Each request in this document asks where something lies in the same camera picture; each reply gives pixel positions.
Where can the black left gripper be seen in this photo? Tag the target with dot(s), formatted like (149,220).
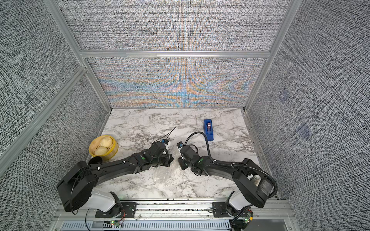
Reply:
(169,157)

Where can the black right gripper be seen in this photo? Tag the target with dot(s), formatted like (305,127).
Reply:
(180,162)

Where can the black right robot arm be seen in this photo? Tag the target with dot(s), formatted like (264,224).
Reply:
(254,185)

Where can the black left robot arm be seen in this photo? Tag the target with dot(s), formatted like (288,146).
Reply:
(77,188)

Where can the blue tape dispenser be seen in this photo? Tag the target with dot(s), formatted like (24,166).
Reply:
(209,134)

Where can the yellow bamboo steamer basket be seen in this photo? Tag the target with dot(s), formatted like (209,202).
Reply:
(113,149)

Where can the white steamed bun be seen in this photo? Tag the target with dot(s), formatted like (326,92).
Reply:
(101,151)
(106,142)

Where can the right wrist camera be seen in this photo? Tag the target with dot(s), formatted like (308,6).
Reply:
(179,146)

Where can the aluminium front rail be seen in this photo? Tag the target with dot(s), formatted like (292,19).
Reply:
(179,215)

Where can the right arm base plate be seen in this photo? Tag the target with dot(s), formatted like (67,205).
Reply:
(220,210)

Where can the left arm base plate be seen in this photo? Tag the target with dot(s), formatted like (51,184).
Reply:
(126,209)

